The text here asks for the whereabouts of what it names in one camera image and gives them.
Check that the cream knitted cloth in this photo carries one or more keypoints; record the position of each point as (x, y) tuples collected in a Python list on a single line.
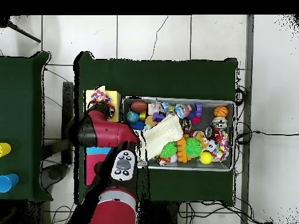
[(163, 135)]

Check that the polka dot cloth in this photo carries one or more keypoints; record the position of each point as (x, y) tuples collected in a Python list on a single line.
[(224, 144), (100, 96)]

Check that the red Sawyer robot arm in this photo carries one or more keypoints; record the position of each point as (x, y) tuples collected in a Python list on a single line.
[(109, 133)]

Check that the wooden box with three holes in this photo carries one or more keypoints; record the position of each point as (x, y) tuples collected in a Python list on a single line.
[(115, 98)]

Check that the blue spiky rubber ball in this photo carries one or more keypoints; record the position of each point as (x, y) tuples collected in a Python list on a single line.
[(137, 126)]

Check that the globe print ball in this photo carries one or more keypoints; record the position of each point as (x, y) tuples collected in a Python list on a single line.
[(132, 117)]

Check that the brown toy football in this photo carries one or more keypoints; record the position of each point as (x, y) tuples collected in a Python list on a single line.
[(139, 106)]

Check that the green spiky rubber ball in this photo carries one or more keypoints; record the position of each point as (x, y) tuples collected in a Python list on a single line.
[(168, 149), (193, 147)]

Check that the dark green table cloth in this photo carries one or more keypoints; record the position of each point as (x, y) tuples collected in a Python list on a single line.
[(163, 79), (21, 105)]

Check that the brown monkey plush toy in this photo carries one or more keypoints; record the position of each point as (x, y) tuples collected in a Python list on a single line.
[(202, 140)]

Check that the orange toy basketball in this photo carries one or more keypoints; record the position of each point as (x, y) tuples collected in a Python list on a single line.
[(220, 111)]

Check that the black upright panel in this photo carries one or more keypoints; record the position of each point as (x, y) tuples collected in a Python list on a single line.
[(67, 98)]

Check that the grey stand foot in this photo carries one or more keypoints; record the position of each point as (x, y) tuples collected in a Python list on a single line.
[(55, 173)]

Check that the yellow cup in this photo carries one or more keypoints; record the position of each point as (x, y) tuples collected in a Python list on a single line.
[(4, 149)]

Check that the blue cup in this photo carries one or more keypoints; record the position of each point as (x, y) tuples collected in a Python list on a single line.
[(8, 183)]

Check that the black tripod leg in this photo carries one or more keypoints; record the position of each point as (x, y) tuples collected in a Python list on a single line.
[(23, 32)]

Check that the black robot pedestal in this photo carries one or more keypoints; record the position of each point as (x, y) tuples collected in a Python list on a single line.
[(161, 214)]

